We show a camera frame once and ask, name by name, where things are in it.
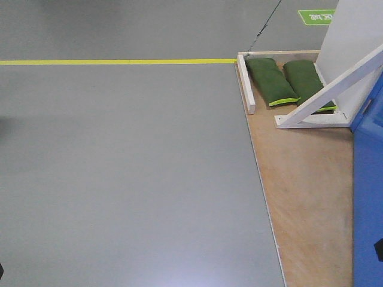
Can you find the blue door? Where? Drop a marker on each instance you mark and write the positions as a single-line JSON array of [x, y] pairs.
[[367, 270]]

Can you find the green sandbag left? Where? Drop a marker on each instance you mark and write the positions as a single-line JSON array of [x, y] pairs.
[[271, 82]]

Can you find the green sandbag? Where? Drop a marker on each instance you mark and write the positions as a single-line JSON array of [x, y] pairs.
[[303, 78], [271, 82]]

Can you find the yellow floor tape line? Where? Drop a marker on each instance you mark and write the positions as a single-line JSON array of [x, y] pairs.
[[117, 62]]

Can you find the white diagonal wooden brace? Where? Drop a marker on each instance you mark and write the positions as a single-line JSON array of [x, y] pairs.
[[303, 117]]

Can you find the plywood base platform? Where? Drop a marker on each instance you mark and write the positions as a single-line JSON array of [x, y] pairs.
[[307, 180]]

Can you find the green sandbag right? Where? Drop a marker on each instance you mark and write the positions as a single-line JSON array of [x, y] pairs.
[[303, 78]]

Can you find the green floor sign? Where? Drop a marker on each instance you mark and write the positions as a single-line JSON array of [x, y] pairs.
[[316, 17]]

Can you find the black robot part right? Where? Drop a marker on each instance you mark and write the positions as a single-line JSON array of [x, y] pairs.
[[378, 246]]

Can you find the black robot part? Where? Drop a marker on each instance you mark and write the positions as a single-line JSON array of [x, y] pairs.
[[378, 246], [1, 271]]

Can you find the black robot part left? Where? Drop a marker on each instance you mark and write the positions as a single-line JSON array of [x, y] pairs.
[[1, 271]]

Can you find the white wooden border frame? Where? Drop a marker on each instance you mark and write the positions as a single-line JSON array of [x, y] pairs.
[[244, 80]]

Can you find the white wall panel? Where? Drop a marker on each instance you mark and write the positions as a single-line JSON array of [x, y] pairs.
[[355, 31]]

